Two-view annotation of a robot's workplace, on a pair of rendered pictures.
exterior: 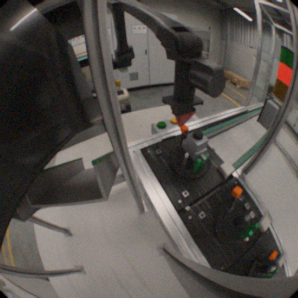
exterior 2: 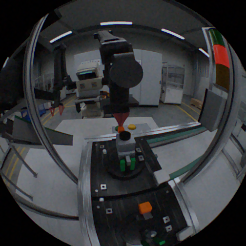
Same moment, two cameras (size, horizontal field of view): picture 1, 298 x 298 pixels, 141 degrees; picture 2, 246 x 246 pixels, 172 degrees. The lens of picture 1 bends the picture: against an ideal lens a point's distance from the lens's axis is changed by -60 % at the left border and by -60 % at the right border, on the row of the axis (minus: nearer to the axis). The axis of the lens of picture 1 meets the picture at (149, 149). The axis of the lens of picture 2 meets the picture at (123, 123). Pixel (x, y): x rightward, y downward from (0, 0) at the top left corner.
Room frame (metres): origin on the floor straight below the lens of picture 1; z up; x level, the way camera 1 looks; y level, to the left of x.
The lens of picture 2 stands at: (0.05, -0.16, 1.24)
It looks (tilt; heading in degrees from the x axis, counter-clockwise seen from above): 31 degrees down; 12
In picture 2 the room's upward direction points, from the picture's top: straight up
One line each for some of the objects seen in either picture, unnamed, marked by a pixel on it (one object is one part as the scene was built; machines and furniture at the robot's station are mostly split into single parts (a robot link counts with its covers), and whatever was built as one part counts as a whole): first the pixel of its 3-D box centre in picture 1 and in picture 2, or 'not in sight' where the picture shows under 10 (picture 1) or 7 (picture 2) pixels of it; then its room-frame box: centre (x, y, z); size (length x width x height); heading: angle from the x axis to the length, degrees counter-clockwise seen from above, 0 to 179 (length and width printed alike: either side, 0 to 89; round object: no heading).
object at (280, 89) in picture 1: (281, 90); (224, 78); (0.20, -0.35, 1.28); 0.05 x 0.05 x 0.05
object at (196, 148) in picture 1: (197, 145); (125, 146); (0.22, -0.13, 1.06); 0.08 x 0.04 x 0.07; 23
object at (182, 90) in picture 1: (184, 92); (119, 94); (0.30, -0.10, 1.18); 0.10 x 0.07 x 0.07; 113
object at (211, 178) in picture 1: (188, 163); (124, 163); (0.23, -0.13, 0.96); 0.24 x 0.24 x 0.02; 23
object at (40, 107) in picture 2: not in sight; (32, 110); (1.53, 4.62, 0.49); 1.26 x 0.87 x 0.98; 17
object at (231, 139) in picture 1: (235, 148); (183, 156); (0.33, -0.42, 0.91); 0.84 x 0.28 x 0.10; 113
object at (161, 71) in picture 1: (159, 48); (149, 78); (3.65, -0.44, 1.12); 0.80 x 0.54 x 2.25; 105
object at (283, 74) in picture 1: (285, 74); (222, 58); (0.20, -0.35, 1.33); 0.05 x 0.05 x 0.05
